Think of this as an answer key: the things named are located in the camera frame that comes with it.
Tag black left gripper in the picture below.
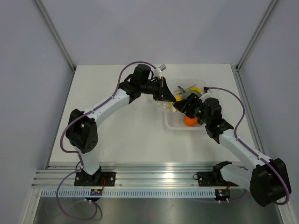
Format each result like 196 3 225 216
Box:
140 77 176 102

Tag white perforated plastic basket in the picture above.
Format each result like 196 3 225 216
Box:
164 78 211 131

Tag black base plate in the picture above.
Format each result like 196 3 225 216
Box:
74 171 116 187
193 171 238 187

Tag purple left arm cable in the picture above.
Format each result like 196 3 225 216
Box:
56 61 157 221

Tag right aluminium frame post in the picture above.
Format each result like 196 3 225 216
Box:
235 0 280 72

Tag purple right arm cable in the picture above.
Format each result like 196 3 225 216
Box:
203 86 291 206

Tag green netted melon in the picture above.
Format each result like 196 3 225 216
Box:
184 90 202 98

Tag aluminium front rail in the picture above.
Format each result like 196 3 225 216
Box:
31 162 212 189

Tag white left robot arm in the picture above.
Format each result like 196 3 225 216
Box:
63 62 176 186

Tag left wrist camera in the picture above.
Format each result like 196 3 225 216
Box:
157 64 166 72

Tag clear zip top bag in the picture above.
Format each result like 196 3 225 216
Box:
148 96 177 113

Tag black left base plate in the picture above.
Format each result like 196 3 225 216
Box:
74 171 116 187

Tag orange fruit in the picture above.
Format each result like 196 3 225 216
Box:
183 116 198 126

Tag yellow lemon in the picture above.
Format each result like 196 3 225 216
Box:
175 95 183 102
189 86 201 92

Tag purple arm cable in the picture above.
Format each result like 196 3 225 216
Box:
203 86 291 206
56 61 157 221

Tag white slotted cable duct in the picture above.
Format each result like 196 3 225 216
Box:
41 188 231 198

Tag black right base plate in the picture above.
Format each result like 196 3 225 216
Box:
193 171 238 187

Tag left aluminium frame post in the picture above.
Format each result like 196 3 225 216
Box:
33 0 76 74

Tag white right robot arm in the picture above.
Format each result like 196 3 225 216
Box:
173 93 292 207

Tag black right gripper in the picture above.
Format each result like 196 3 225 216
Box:
172 93 211 125

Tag aluminium frame post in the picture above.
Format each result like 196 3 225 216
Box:
235 0 280 72
33 0 76 74

